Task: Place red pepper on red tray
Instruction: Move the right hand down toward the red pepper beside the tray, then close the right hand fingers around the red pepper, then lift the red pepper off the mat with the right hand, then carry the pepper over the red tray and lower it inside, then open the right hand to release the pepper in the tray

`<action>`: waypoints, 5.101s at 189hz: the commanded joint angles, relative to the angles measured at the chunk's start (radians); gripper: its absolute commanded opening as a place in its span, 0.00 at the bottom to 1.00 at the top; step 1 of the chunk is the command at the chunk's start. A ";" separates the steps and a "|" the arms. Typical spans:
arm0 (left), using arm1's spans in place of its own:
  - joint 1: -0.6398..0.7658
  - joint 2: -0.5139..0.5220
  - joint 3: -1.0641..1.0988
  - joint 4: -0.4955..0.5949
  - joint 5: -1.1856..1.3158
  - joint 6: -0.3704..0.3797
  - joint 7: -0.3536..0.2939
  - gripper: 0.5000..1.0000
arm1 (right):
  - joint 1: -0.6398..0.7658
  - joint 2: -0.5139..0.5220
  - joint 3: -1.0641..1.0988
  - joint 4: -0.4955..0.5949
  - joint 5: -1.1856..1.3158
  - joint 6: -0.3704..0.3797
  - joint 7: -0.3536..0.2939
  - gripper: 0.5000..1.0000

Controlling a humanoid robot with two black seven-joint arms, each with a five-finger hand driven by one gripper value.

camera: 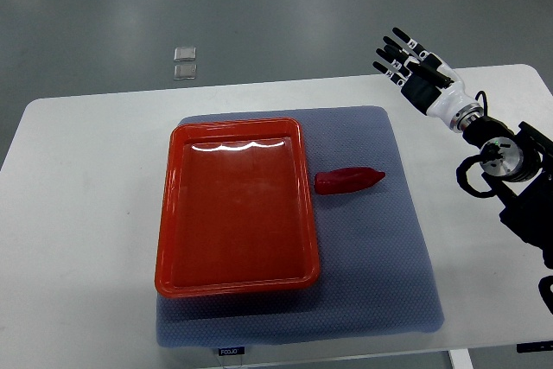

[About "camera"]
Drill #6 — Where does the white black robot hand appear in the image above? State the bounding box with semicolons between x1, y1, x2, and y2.
372;27;482;131

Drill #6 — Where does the red pepper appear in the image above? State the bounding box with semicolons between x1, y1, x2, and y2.
314;167;385;195

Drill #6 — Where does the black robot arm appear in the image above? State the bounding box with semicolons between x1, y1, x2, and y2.
373;28;552;268

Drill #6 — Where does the red plastic tray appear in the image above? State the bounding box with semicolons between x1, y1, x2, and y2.
155;118;320;299

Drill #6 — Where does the blue-grey mesh mat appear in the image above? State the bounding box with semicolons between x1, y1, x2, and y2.
156;106;444;348

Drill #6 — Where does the upper floor socket plate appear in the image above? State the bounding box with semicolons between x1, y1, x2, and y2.
174;47;196;62

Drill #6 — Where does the white table leg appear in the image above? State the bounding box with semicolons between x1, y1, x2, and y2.
448;348;474;369

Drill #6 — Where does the dark label right edge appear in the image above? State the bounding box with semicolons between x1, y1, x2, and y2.
516;340;553;353

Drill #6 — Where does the black table label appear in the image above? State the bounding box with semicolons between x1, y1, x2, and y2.
218;346;245;357

